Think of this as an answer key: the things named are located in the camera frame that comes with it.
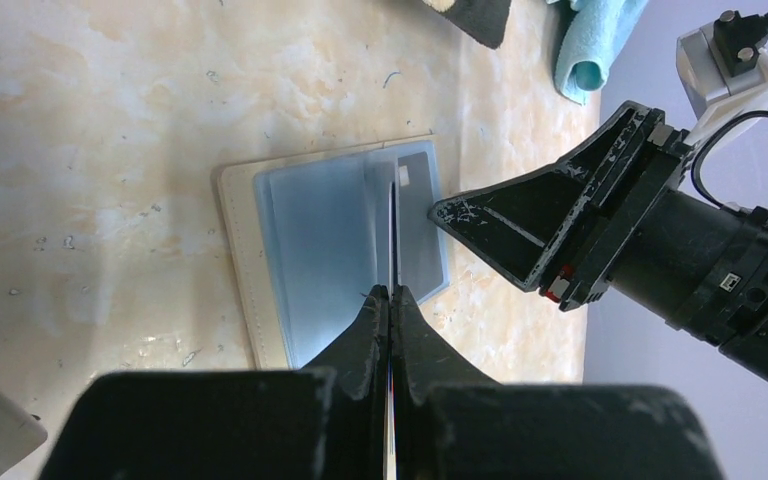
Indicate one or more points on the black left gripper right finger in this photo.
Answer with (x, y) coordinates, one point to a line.
(452, 421)

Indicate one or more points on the light blue towel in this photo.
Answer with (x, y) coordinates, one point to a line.
(596, 35)

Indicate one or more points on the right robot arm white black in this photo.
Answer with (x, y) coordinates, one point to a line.
(702, 265)

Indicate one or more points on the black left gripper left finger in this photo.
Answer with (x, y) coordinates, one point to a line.
(326, 420)

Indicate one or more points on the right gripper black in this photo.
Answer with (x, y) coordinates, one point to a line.
(562, 228)

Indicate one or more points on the black pillow with cream flowers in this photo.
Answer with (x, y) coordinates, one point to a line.
(483, 20)

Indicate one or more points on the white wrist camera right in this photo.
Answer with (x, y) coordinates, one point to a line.
(723, 68)

